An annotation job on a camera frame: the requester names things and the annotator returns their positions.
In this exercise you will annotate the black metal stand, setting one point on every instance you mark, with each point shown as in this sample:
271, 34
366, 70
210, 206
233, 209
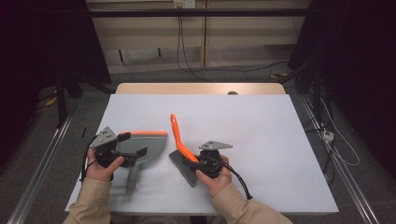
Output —
61, 102

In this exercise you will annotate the black curtain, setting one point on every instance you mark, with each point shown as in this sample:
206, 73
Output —
358, 62
37, 46

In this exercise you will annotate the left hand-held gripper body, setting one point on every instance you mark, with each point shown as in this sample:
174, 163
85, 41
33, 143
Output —
104, 138

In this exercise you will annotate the metal floor rail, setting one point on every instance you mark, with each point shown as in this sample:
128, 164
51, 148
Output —
345, 177
37, 177

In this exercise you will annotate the wooden table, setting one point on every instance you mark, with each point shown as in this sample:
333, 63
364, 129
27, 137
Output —
186, 88

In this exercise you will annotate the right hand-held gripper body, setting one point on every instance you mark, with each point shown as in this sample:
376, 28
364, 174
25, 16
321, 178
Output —
211, 161

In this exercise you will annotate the small black floor object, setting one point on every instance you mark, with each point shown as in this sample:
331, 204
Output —
84, 132

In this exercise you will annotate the grey dustpan with orange edge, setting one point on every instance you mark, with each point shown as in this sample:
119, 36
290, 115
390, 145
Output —
152, 146

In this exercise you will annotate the orange brush with grey bristles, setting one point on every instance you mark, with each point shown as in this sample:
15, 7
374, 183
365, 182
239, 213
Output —
178, 137

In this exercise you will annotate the long desk with dark edge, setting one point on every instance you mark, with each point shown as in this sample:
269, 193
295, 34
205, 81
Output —
199, 12

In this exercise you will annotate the white power strip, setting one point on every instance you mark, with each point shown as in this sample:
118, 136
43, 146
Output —
328, 136

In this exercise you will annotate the white wall socket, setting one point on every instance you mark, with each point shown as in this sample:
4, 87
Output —
184, 3

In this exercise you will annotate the person's left hand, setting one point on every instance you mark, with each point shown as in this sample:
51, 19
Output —
98, 172

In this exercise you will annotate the person's right hand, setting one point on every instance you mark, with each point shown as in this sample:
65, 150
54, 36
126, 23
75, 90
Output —
218, 183

